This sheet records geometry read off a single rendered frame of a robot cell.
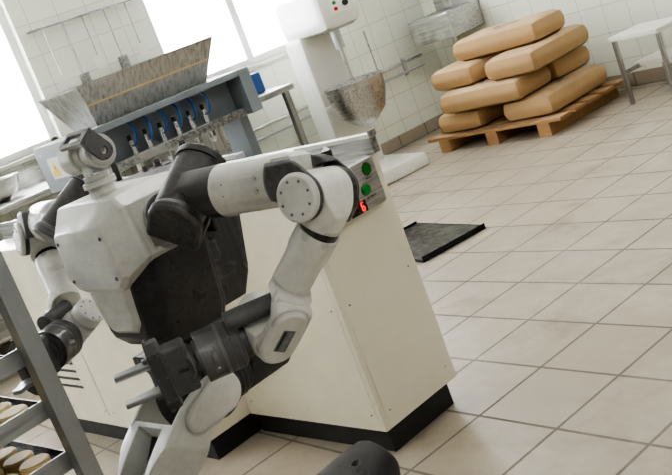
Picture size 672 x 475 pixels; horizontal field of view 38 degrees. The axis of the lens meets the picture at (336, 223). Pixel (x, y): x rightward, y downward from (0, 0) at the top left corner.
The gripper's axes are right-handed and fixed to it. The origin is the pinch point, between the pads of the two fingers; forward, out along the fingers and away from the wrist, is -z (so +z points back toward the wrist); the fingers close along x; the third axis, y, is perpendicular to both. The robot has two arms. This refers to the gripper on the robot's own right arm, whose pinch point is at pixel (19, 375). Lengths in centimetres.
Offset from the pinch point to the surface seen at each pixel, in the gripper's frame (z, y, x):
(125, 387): 136, -73, -56
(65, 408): -34.7, 34.0, 3.5
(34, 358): -36, 33, 13
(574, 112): 498, 77, -78
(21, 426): -38.5, 28.3, 3.8
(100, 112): 130, -35, 39
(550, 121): 474, 63, -74
